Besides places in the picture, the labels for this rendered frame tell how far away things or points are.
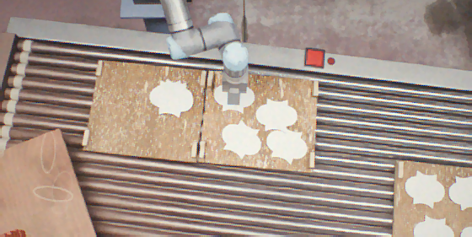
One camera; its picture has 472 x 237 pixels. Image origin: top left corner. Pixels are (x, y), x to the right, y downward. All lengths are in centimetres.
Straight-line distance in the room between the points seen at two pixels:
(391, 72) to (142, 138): 97
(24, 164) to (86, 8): 154
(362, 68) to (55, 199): 121
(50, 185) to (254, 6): 177
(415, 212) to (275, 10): 162
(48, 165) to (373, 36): 203
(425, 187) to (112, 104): 117
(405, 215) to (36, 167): 129
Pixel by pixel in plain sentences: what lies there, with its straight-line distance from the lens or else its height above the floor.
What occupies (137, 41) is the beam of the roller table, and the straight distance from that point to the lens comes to 212.
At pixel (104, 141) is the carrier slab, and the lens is 199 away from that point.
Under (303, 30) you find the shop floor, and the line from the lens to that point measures 316.
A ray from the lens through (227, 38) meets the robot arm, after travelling 165.
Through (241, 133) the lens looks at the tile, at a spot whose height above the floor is 94.
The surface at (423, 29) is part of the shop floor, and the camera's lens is 334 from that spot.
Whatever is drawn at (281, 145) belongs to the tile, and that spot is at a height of 94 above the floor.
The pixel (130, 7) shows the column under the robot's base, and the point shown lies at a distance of 224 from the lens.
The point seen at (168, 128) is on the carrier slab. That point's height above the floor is 94.
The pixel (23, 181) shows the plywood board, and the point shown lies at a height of 104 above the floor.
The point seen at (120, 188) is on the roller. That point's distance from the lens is 196.
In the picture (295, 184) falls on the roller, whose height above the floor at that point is 92.
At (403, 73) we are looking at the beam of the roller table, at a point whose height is 92.
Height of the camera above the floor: 282
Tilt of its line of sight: 72 degrees down
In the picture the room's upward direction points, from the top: 3 degrees clockwise
